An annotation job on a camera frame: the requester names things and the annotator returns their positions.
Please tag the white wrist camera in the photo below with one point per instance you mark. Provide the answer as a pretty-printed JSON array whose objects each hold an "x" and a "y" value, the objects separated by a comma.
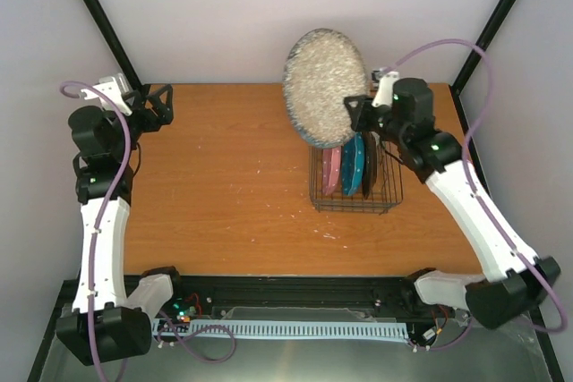
[
  {"x": 114, "y": 87},
  {"x": 383, "y": 81}
]

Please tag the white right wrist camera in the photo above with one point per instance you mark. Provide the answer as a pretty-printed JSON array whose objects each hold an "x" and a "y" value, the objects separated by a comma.
[{"x": 383, "y": 81}]

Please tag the black frame post right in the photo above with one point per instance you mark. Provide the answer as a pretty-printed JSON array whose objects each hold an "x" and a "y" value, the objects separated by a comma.
[{"x": 492, "y": 26}]

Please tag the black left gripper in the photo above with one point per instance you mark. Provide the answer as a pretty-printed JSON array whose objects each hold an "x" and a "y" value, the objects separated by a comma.
[{"x": 166, "y": 114}]

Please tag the light blue slotted cable duct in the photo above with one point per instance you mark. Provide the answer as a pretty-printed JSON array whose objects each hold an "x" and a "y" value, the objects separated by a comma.
[{"x": 296, "y": 330}]

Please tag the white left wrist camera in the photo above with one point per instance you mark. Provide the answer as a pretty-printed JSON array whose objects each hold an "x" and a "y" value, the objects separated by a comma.
[{"x": 114, "y": 87}]

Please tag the black frame post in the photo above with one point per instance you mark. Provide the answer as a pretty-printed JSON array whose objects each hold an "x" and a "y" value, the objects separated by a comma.
[
  {"x": 492, "y": 26},
  {"x": 113, "y": 42}
]

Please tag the left electronics board with wires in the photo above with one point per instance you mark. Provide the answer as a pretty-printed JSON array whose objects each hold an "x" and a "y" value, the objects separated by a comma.
[{"x": 190, "y": 308}]

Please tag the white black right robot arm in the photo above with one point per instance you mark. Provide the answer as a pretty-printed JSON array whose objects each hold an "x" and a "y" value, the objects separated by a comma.
[{"x": 225, "y": 190}]

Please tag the black frame post left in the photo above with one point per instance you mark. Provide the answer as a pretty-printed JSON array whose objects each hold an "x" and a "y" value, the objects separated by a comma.
[{"x": 113, "y": 42}]

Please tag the teal blue plate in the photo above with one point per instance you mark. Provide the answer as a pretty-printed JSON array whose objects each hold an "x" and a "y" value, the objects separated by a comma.
[{"x": 352, "y": 165}]

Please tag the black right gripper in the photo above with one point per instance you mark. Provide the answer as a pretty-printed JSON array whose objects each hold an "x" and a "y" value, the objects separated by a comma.
[{"x": 358, "y": 119}]

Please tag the pink polka dot plate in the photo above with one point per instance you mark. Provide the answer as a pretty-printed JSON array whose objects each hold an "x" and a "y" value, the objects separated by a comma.
[{"x": 331, "y": 161}]

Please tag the speckled large stoneware plate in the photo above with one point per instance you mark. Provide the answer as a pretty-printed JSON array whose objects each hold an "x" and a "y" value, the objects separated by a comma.
[{"x": 321, "y": 70}]

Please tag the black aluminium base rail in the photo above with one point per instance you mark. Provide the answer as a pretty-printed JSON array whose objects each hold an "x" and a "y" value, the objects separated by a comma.
[{"x": 406, "y": 299}]

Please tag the right connector with wires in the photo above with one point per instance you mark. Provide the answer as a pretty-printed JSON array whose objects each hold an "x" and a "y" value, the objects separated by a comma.
[{"x": 440, "y": 316}]

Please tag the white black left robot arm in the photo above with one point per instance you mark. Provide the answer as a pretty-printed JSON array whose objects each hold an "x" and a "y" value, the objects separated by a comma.
[{"x": 107, "y": 323}]

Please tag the black rimmed cream plate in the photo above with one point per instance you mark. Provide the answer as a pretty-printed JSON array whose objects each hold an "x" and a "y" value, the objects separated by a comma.
[{"x": 370, "y": 169}]

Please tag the dark wire dish rack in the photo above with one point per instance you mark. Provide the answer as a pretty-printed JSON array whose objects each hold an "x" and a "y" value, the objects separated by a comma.
[{"x": 386, "y": 194}]

